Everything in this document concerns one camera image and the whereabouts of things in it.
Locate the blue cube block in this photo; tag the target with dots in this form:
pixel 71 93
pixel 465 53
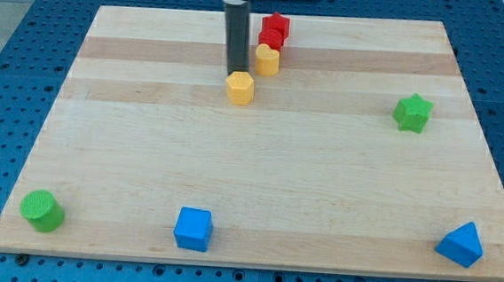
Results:
pixel 193 229

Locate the blue triangle block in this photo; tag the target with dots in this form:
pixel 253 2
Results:
pixel 462 245

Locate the red cylinder block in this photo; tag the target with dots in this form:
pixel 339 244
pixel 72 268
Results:
pixel 271 37

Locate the green cylinder block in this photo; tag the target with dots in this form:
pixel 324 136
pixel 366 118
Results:
pixel 42 211

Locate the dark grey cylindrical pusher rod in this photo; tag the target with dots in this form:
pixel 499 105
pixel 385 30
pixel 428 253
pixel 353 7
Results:
pixel 237 31

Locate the green star block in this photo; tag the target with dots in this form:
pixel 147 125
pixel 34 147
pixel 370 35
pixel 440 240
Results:
pixel 412 113

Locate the yellow heart block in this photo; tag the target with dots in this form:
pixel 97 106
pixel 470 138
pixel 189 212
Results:
pixel 267 60

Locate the light wooden board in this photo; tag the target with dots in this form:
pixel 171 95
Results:
pixel 312 175

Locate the yellow hexagon block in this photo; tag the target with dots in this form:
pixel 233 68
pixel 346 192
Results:
pixel 240 88

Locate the red star block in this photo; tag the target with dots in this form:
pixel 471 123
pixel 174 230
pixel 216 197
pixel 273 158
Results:
pixel 278 22

